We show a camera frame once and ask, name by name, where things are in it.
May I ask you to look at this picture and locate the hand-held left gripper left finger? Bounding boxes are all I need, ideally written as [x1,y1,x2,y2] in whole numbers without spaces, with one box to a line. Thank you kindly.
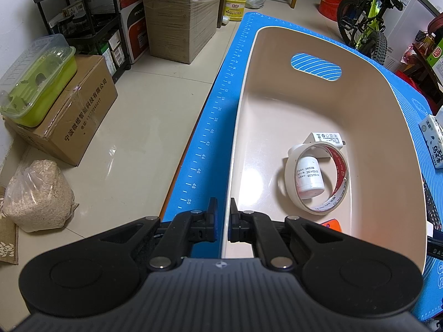
[100,197,219,272]

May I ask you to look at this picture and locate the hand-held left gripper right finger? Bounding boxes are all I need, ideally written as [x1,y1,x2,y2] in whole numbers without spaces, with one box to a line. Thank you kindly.
[229,198,347,271]

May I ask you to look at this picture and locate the black remote control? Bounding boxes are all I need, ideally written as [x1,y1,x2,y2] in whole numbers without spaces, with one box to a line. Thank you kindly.
[423,179,443,231]

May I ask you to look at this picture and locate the white tape roll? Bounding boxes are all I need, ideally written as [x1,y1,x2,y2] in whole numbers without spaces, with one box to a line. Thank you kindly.
[284,142,350,214]

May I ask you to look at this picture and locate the white pill bottle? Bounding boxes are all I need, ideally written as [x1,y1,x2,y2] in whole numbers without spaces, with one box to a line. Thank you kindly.
[295,155,326,200]

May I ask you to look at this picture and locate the orange purple plastic toy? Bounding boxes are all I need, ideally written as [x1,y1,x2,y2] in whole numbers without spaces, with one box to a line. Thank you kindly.
[320,218,343,234]

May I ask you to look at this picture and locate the beige plastic basket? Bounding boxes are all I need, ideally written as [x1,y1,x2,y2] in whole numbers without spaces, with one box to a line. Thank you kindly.
[221,25,430,278]

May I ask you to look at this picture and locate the white power adapter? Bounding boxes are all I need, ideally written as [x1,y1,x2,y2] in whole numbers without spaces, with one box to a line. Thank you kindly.
[303,131,348,162]

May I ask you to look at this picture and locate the blue silicone mat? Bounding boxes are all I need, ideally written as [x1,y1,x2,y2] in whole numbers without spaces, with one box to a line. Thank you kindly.
[161,12,443,323]

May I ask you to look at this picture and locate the printed tissue pack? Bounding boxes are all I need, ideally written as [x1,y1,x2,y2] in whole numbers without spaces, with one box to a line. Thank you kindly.
[418,110,443,170]

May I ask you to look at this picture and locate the red bags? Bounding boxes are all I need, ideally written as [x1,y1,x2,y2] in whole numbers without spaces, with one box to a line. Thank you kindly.
[395,68,443,106]

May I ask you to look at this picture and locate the small brown cardboard box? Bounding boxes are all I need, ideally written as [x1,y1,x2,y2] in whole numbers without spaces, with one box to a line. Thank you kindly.
[3,54,119,167]

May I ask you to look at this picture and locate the clear bag of grain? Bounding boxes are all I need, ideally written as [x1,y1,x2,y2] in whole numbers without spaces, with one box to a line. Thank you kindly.
[1,159,80,233]

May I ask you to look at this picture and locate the green white carton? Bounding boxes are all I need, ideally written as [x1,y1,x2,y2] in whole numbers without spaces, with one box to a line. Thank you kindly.
[427,37,443,69]

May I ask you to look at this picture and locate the large taped cardboard box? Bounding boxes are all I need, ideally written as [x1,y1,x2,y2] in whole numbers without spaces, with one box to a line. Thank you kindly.
[141,0,222,65]

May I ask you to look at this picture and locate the dark red appliance box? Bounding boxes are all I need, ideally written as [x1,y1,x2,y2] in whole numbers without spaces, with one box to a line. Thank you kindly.
[115,0,150,65]

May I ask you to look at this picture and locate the yellow plastic jug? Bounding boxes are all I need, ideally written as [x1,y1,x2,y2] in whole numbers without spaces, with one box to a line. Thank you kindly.
[225,0,247,23]

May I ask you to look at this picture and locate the green container clear lid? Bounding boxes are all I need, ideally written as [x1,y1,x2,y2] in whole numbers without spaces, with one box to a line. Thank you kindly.
[0,34,78,128]

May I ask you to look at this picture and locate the black metal rack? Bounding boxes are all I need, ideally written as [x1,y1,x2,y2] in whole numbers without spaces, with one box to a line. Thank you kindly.
[32,0,131,84]

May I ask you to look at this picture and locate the white chest freezer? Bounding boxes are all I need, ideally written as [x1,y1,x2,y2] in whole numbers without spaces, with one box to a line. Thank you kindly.
[380,0,439,74]

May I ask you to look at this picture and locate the green black bicycle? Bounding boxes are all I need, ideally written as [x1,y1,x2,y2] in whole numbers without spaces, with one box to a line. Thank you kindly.
[337,0,404,66]

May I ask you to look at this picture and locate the red bucket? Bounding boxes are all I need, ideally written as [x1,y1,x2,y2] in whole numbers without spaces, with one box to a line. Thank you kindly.
[319,0,349,22]

